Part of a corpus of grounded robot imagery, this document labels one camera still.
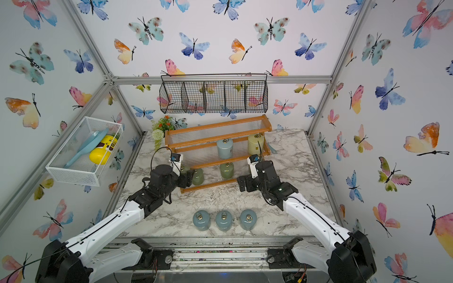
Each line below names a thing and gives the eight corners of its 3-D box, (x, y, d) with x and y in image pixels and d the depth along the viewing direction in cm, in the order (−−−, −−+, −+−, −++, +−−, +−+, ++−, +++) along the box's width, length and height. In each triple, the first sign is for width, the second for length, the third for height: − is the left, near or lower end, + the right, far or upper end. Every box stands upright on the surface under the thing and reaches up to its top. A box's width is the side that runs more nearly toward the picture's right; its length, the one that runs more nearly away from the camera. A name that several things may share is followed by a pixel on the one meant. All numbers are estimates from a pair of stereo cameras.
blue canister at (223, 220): (217, 231, 83) (215, 225, 76) (217, 216, 88) (216, 210, 81) (232, 231, 83) (231, 225, 76) (232, 216, 88) (231, 210, 81)
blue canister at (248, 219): (240, 230, 84) (241, 224, 77) (240, 215, 88) (240, 208, 81) (256, 230, 84) (258, 224, 77) (254, 215, 88) (256, 208, 81)
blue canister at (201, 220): (195, 230, 83) (191, 224, 77) (196, 216, 88) (193, 210, 81) (209, 230, 83) (207, 224, 77) (211, 216, 87) (209, 210, 81)
